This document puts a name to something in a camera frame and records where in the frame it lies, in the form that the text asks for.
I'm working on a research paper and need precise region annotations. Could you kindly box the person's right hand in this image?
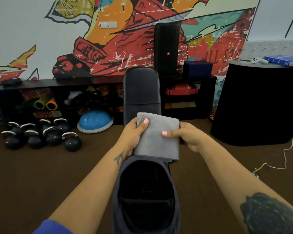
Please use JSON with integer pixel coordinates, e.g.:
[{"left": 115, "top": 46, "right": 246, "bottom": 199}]
[{"left": 162, "top": 122, "right": 211, "bottom": 154}]

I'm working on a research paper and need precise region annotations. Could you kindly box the person's left hand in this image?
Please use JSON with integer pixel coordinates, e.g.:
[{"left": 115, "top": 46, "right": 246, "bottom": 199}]
[{"left": 116, "top": 117, "right": 150, "bottom": 157}]

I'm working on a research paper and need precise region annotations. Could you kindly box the gray microfiber cloth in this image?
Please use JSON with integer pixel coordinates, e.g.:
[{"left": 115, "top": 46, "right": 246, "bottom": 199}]
[{"left": 133, "top": 112, "right": 180, "bottom": 162}]

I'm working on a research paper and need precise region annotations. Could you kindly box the person's right forearm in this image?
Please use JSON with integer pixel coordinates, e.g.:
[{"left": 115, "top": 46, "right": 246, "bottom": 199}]
[{"left": 198, "top": 137, "right": 293, "bottom": 234}]

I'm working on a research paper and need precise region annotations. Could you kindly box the person's left forearm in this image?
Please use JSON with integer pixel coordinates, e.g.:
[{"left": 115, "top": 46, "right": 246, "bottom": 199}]
[{"left": 48, "top": 144, "right": 130, "bottom": 234}]

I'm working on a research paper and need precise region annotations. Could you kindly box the black padded weight bench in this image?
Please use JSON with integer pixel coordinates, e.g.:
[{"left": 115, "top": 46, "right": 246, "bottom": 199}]
[{"left": 112, "top": 67, "right": 181, "bottom": 234}]

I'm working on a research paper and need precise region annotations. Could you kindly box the red folded mat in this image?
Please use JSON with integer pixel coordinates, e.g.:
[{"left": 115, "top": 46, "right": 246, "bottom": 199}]
[{"left": 166, "top": 83, "right": 199, "bottom": 96}]

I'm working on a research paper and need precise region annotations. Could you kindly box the blue half balance ball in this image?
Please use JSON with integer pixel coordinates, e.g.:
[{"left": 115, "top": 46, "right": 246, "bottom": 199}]
[{"left": 77, "top": 109, "right": 114, "bottom": 134}]

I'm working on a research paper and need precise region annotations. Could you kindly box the dark blue box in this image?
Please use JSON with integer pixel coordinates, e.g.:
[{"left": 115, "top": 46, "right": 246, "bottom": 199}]
[{"left": 183, "top": 60, "right": 213, "bottom": 78}]

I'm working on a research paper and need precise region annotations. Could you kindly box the tall black speaker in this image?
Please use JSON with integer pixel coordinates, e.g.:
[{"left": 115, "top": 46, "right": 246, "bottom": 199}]
[{"left": 153, "top": 22, "right": 181, "bottom": 78}]

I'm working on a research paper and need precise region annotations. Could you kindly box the low black shelf unit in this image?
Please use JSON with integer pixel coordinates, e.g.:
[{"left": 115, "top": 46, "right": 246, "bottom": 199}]
[{"left": 0, "top": 74, "right": 217, "bottom": 126}]

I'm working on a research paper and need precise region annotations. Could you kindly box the black round counter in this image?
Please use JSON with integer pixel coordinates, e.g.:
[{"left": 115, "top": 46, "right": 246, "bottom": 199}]
[{"left": 210, "top": 59, "right": 293, "bottom": 147}]

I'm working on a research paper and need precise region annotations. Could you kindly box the orange rolled yoga mat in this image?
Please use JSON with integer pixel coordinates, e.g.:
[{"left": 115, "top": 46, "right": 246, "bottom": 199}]
[{"left": 46, "top": 98, "right": 58, "bottom": 111}]

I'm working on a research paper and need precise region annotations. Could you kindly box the group of black kettlebells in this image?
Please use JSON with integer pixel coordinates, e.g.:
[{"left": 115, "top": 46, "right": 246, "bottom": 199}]
[{"left": 1, "top": 118, "right": 83, "bottom": 152}]

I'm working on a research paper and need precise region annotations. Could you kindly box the green rolled yoga mat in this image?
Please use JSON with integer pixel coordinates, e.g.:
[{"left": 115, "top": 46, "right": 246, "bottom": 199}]
[{"left": 34, "top": 95, "right": 53, "bottom": 110}]

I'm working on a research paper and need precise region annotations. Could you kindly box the white handheld controller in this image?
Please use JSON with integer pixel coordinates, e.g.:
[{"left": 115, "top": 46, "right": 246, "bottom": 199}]
[{"left": 250, "top": 57, "right": 269, "bottom": 65}]

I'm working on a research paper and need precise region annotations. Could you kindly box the white pegboard panel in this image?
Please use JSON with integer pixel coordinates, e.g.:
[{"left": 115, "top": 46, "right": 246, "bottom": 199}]
[{"left": 239, "top": 40, "right": 293, "bottom": 62}]

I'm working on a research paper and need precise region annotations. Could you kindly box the blue hardcover book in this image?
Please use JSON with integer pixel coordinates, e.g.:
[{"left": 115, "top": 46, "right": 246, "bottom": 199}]
[{"left": 263, "top": 55, "right": 293, "bottom": 67}]

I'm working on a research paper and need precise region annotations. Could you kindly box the purple shirt sleeve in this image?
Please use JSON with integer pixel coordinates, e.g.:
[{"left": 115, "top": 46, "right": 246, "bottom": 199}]
[{"left": 32, "top": 219, "right": 74, "bottom": 234}]

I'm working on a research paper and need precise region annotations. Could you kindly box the white wall outlet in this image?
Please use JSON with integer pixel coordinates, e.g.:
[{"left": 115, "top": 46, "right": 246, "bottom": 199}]
[{"left": 99, "top": 21, "right": 118, "bottom": 29}]

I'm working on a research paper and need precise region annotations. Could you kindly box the white cable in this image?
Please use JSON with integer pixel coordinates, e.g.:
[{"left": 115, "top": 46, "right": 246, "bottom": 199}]
[{"left": 252, "top": 138, "right": 293, "bottom": 179}]

